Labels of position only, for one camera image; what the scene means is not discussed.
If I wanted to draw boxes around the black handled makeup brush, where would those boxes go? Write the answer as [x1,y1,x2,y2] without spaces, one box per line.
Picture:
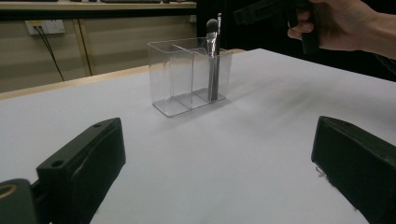
[205,18,220,102]

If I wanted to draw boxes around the white wall socket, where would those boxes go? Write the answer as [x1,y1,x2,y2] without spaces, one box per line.
[24,19,66,35]

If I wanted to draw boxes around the black wall cable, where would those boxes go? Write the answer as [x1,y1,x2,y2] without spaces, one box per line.
[36,26,65,82]

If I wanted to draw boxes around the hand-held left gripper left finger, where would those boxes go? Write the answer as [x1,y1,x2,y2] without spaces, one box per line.
[35,117,127,224]

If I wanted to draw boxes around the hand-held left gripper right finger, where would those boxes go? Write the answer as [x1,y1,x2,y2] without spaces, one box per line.
[311,115,396,224]

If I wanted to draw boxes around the clear plastic divided organizer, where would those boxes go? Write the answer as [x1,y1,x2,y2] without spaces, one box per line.
[147,36,233,118]

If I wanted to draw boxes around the black curtain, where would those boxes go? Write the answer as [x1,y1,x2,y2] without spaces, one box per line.
[195,0,396,82]

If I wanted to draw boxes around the white table sheet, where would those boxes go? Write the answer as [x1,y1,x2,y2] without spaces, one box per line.
[0,48,396,224]

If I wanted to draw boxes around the long wooden desk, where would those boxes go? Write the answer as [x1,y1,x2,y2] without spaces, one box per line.
[0,0,198,22]

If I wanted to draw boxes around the thin black cosmetic pencil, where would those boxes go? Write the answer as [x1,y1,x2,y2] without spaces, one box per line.
[216,12,223,63]

